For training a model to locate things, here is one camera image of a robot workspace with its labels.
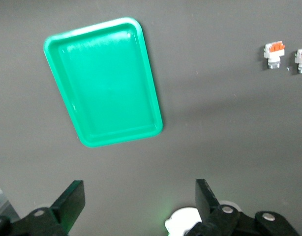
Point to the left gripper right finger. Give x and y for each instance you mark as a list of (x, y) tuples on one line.
[(205, 196)]

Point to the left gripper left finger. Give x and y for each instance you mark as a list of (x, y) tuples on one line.
[(67, 204)]

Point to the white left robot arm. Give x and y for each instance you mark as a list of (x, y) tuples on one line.
[(183, 220)]

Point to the green plastic tray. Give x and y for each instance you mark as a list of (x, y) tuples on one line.
[(104, 86)]

